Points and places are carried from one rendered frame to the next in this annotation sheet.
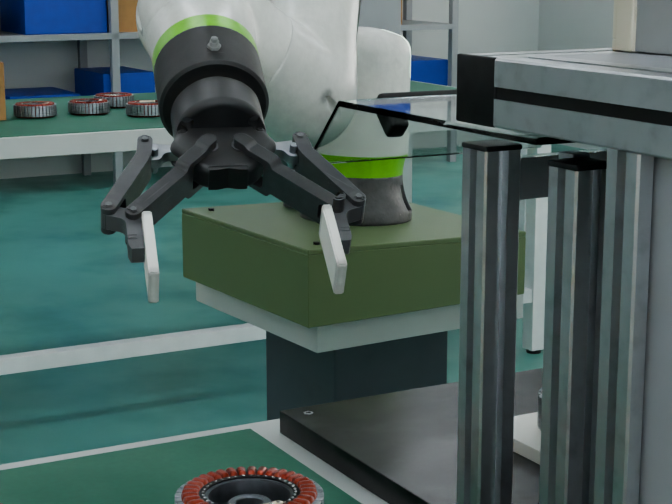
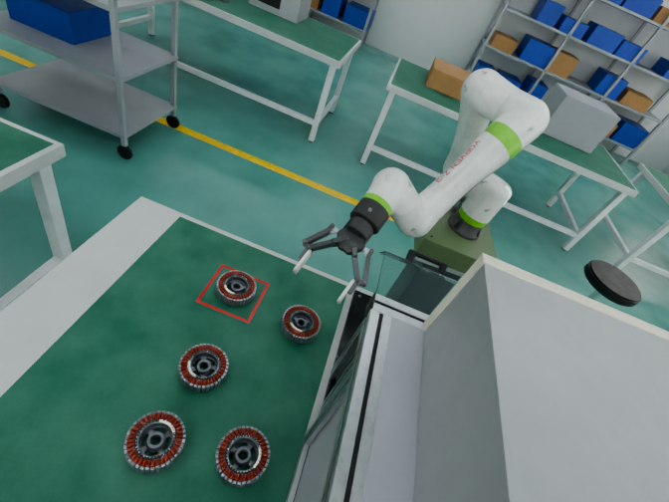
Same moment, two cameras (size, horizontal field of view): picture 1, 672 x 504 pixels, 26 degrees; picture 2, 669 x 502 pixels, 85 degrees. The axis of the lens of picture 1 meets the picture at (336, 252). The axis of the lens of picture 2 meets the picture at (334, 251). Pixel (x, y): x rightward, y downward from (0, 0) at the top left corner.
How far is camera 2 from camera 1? 0.69 m
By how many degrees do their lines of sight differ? 37
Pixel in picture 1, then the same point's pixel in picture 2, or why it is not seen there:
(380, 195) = (469, 230)
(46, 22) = (527, 57)
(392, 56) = (499, 197)
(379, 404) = not seen: hidden behind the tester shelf
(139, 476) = (306, 285)
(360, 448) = (351, 320)
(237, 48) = (376, 213)
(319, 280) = (424, 246)
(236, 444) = (337, 290)
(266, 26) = (403, 204)
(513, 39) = not seen: outside the picture
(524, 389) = not seen: hidden behind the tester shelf
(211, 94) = (355, 225)
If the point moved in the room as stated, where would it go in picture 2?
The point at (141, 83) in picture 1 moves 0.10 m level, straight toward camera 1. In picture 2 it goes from (542, 90) to (541, 91)
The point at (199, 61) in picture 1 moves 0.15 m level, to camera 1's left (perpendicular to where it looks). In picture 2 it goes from (361, 212) to (322, 179)
